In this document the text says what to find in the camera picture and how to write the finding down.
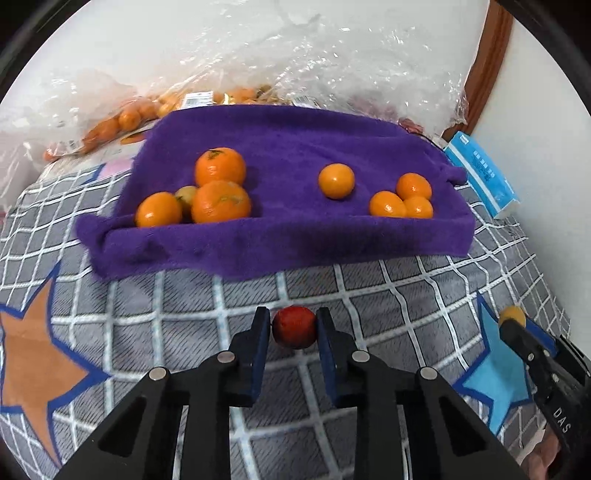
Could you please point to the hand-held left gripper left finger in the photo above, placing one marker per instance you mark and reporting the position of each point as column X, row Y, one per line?
column 257, row 360

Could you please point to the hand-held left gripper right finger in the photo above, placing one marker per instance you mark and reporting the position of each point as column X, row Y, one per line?
column 328, row 364

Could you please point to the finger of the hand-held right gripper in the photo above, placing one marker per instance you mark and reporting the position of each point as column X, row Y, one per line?
column 531, row 355
column 545, row 339

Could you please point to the red plum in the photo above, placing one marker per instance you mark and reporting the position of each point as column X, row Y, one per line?
column 294, row 327

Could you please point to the small round orange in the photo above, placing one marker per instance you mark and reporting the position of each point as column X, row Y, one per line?
column 336, row 181
column 413, row 184
column 158, row 210
column 420, row 208
column 387, row 205

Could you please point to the person's right hand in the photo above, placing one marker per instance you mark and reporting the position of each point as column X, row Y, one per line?
column 545, row 457

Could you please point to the grey checkered blanket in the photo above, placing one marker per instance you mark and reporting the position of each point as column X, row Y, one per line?
column 369, row 295

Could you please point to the blue tissue pack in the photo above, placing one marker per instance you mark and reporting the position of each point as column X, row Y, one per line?
column 485, row 180

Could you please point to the large mandarin with stem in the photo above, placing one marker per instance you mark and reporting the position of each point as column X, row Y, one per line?
column 219, row 166

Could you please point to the purple towel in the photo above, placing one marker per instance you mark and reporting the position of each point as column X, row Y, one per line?
column 286, row 138

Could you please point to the plastic bag of mandarins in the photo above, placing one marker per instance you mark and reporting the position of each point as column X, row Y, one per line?
column 129, row 117

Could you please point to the white plastic bag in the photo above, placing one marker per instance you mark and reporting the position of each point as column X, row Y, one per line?
column 23, row 161

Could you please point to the clear crumpled plastic bag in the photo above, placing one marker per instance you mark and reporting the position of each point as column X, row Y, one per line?
column 369, row 60

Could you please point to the brown wooden door frame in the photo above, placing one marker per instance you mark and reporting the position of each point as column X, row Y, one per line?
column 489, row 60

